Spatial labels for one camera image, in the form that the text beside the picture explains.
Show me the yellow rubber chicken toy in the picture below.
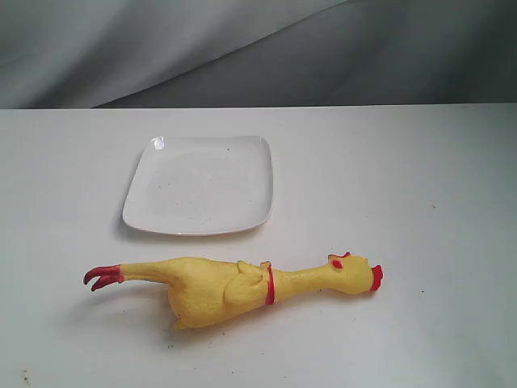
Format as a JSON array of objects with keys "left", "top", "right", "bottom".
[{"left": 83, "top": 252, "right": 384, "bottom": 329}]

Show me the white square plate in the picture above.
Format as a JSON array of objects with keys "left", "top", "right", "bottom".
[{"left": 122, "top": 136, "right": 273, "bottom": 236}]

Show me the grey backdrop cloth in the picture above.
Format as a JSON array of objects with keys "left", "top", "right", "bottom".
[{"left": 1, "top": 1, "right": 516, "bottom": 108}]

